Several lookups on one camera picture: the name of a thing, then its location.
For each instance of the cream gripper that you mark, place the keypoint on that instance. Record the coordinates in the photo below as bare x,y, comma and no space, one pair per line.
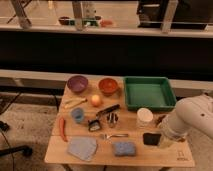
166,141

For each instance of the black eraser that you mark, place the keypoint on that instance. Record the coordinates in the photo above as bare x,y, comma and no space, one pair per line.
151,139

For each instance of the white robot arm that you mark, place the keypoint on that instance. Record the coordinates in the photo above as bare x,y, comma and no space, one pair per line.
196,112

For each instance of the red bowl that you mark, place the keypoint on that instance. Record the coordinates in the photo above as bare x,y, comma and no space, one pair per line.
108,86

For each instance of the purple bowl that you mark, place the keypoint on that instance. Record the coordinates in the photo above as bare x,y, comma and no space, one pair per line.
77,83

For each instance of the dark red grapes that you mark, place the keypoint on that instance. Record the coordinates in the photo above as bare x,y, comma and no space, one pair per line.
159,120

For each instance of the white paper cup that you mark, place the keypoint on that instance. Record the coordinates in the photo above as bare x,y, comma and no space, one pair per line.
144,117

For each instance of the blue sponge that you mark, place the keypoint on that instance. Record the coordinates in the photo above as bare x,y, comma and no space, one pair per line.
124,149

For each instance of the green plastic tray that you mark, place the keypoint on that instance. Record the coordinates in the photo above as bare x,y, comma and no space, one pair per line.
154,93

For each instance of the silver fork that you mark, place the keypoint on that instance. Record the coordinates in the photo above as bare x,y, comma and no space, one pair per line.
106,136

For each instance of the wooden table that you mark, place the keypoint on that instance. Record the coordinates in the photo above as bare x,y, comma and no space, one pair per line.
177,155

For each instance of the small black tape dispenser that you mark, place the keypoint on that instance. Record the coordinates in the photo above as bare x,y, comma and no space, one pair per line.
94,125

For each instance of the orange peach fruit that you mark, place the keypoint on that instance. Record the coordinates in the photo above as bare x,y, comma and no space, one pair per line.
95,100

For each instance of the blue grey cloth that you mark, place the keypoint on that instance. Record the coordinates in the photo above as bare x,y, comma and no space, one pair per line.
82,147

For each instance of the blue small cup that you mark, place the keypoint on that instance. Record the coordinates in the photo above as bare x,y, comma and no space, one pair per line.
78,115

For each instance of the banana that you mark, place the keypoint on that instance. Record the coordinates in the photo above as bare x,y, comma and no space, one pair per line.
74,102

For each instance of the red chili pepper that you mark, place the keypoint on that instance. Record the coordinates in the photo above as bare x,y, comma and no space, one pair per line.
62,129

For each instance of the black office chair base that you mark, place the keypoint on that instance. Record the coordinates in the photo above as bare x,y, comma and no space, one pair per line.
24,149

